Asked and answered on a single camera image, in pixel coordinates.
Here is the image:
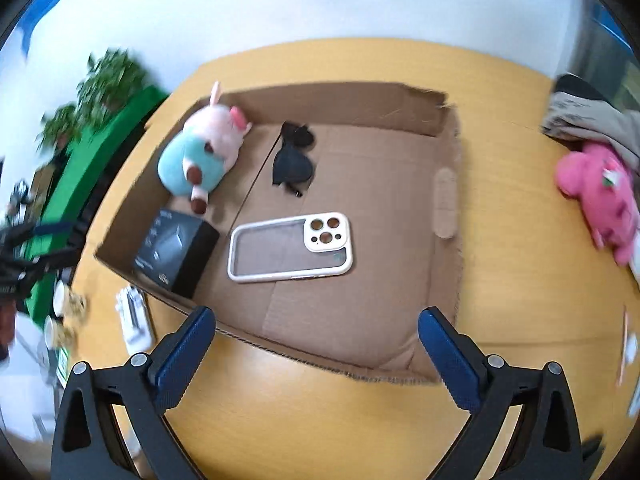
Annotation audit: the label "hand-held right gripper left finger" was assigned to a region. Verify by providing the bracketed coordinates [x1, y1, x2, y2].
[50, 306, 217, 480]

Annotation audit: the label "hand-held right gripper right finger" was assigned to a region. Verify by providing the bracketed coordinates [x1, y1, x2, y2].
[417, 307, 586, 480]

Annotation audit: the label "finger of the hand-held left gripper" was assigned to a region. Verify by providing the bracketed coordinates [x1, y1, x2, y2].
[0, 220, 83, 248]
[0, 252, 78, 301]

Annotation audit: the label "black product box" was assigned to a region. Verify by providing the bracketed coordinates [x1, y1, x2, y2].
[132, 208, 221, 298]

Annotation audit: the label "large cardboard box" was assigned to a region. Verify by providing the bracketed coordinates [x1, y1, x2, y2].
[94, 81, 463, 386]

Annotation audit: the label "cream phone case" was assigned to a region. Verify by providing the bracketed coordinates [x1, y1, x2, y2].
[227, 211, 353, 283]

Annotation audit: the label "green-haired plush toy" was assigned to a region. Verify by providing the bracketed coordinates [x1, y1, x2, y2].
[157, 81, 253, 215]

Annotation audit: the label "black sunglasses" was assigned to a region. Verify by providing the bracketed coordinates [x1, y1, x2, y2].
[271, 120, 317, 197]

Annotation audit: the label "small cardboard box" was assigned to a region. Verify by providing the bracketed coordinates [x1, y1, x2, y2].
[30, 165, 57, 202]

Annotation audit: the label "paper cup of snacks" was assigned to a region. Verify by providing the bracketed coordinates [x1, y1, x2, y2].
[44, 315, 78, 348]
[52, 280, 88, 321]

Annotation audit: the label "white plastic device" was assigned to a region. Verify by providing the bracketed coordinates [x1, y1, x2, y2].
[115, 284, 153, 356]

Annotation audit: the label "green and white packet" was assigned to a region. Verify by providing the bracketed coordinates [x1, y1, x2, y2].
[54, 347, 70, 386]

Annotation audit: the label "green cloth covered table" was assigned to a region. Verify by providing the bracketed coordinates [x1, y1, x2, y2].
[22, 85, 171, 321]

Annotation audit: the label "small potted plant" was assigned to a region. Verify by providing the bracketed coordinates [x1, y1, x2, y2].
[39, 102, 83, 148]

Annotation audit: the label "large potted plant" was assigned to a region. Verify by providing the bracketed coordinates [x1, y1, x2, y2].
[75, 49, 146, 126]

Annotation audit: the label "white card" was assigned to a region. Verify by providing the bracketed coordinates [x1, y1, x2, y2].
[617, 307, 640, 388]

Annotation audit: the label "pink plush toy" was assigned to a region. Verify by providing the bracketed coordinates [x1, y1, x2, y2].
[554, 142, 640, 267]

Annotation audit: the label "beige printed garment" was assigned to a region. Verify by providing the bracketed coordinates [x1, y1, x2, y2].
[540, 74, 640, 171]

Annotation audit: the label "glass window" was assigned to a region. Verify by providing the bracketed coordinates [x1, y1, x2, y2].
[575, 0, 640, 111]

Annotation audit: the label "blue ribbon wall decal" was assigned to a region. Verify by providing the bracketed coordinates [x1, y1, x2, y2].
[20, 0, 83, 53]

